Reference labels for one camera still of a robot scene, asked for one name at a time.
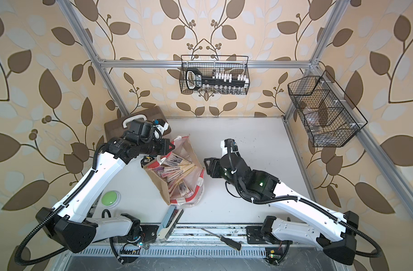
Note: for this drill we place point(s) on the brown toolbox with white handle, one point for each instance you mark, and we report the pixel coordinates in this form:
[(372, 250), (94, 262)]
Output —
[(117, 128)]

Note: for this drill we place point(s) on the black handled screwdriver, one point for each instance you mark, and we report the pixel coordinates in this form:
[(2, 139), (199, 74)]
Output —
[(229, 242)]

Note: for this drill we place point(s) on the grey stapler tool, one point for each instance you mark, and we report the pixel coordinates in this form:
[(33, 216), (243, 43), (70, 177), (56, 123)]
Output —
[(169, 223)]

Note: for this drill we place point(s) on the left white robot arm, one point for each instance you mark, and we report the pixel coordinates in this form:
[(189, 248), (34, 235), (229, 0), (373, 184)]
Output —
[(67, 223)]

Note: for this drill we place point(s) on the black wire basket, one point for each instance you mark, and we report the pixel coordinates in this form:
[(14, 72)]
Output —
[(331, 119), (235, 64)]

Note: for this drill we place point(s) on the back black wire basket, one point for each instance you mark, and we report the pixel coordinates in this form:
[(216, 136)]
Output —
[(235, 64)]

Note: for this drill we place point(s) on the green round button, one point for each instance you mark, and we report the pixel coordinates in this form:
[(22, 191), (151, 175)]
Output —
[(111, 199)]

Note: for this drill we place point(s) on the folding fans in bag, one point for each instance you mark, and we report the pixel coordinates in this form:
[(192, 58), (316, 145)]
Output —
[(173, 170)]

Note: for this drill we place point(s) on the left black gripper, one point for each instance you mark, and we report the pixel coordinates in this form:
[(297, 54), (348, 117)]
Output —
[(164, 150)]

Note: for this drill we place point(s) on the black socket set holder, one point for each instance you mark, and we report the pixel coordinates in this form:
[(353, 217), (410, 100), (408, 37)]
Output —
[(197, 80)]

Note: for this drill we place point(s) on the right black wire basket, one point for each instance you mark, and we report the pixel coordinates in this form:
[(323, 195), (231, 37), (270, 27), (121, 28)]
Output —
[(331, 119)]

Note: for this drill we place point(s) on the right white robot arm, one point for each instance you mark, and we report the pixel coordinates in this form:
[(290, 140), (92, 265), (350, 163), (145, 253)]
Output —
[(336, 234)]

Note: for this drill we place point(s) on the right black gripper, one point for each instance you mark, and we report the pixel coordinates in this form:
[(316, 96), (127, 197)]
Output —
[(216, 164)]

